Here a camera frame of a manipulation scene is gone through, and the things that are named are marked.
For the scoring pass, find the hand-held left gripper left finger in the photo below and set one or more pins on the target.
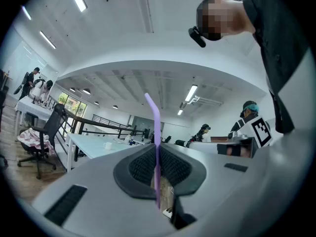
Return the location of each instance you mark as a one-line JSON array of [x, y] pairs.
[[98, 181]]

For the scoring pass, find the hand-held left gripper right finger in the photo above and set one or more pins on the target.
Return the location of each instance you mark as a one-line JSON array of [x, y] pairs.
[[222, 194]]

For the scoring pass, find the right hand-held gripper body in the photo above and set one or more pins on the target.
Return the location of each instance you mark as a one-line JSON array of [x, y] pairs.
[[260, 132]]

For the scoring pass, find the white cup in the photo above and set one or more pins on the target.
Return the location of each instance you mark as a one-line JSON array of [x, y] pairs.
[[107, 146]]

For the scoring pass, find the purple straw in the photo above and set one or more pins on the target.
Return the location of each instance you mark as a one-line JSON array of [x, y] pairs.
[[157, 132]]

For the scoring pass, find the floral light blue tablecloth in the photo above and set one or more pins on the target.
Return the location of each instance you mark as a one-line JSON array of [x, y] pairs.
[[91, 144]]

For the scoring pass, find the black railing wooden handrail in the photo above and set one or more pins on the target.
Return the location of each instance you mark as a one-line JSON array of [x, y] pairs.
[[98, 123]]

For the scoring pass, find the black office chair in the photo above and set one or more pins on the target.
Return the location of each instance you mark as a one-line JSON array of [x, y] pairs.
[[53, 122]]

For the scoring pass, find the pink checked cloth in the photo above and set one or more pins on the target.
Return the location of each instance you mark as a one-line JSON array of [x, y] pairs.
[[32, 137]]

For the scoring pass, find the window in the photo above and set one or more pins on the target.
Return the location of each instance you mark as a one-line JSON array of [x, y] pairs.
[[74, 105]]

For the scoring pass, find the plain pale blue tablecloth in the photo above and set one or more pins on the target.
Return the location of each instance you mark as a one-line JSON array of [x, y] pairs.
[[29, 107]]

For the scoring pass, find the person's black shirt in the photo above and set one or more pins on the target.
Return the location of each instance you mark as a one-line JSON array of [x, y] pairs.
[[276, 28]]

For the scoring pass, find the person's head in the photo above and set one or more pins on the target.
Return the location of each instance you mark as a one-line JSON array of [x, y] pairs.
[[229, 16]]

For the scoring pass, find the black head-mounted camera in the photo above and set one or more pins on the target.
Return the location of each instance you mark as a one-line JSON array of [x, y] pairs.
[[197, 37]]

